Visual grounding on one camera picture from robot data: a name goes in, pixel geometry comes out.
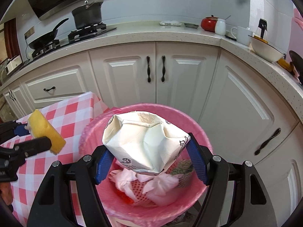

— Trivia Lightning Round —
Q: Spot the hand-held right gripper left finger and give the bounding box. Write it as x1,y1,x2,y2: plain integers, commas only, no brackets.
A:
27,144,116,227

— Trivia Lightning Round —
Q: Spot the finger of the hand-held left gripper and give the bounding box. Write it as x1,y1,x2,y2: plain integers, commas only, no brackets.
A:
0,120,31,145
15,136,52,158

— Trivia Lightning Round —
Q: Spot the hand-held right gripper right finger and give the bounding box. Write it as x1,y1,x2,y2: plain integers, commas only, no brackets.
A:
187,132,277,227

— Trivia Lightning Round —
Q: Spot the green patterned cloth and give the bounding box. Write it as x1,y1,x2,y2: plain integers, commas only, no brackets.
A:
170,159,194,185

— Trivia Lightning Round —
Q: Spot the worn yellow sponge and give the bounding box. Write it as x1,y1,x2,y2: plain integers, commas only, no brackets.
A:
27,109,67,154

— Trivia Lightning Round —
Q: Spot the pink lined trash bin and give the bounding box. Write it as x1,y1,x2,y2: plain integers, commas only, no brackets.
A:
79,103,214,227

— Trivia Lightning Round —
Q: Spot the trash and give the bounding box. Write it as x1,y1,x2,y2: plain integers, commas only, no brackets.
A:
144,172,181,207

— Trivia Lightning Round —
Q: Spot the white paper carton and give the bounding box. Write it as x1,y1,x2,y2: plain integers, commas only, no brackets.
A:
102,110,191,176

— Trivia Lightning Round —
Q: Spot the person's left hand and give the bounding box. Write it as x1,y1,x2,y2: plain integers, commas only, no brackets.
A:
0,182,13,206

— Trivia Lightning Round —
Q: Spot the white cabinet door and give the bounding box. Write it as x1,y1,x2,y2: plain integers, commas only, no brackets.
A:
155,41,221,124
197,51,300,178
0,92,14,124
9,83,33,118
250,122,303,227
88,42,158,111

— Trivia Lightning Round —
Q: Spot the red checkered tablecloth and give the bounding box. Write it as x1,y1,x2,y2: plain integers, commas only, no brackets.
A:
0,91,108,227

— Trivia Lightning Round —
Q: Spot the white cabinet drawer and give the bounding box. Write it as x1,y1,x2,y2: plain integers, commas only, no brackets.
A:
21,62,98,111

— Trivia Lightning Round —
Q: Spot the white kitchen appliance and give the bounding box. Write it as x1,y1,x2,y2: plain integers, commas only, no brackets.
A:
0,54,23,76

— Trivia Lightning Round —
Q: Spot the dark red curtain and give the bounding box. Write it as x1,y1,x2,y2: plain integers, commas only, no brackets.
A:
3,17,23,62

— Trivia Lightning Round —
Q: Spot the black wok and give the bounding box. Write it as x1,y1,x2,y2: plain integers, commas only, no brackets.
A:
28,17,70,49

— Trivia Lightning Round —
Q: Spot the black gas stove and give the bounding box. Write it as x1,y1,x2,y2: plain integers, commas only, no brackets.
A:
27,22,118,59

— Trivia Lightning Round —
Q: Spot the black lidded pot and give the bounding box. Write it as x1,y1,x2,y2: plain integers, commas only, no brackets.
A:
71,0,104,30

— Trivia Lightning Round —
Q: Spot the yellow cloth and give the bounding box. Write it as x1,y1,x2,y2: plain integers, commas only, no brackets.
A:
277,58,294,73

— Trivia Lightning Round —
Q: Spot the white basin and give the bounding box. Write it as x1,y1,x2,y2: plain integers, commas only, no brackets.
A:
248,35,286,63

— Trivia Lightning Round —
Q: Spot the white mug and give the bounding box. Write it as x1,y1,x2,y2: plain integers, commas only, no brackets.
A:
230,26,253,46

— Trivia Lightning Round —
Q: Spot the white jar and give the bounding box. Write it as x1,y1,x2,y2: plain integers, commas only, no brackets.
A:
214,15,231,36

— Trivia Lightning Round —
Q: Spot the red pot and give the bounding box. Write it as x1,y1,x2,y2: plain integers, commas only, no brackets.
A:
200,15,219,33

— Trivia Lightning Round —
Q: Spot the black frying pan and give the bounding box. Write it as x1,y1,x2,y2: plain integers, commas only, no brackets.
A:
288,50,303,87

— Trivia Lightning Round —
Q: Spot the white packet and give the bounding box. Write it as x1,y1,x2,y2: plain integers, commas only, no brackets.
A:
159,20,182,26

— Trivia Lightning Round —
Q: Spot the pink thermos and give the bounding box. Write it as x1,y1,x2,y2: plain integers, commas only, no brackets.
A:
292,8,303,60

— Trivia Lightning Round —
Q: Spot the black power cable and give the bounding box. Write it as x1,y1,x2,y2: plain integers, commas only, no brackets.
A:
24,37,32,60

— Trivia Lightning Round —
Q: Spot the wall socket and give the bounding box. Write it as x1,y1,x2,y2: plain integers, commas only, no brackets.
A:
23,27,36,39

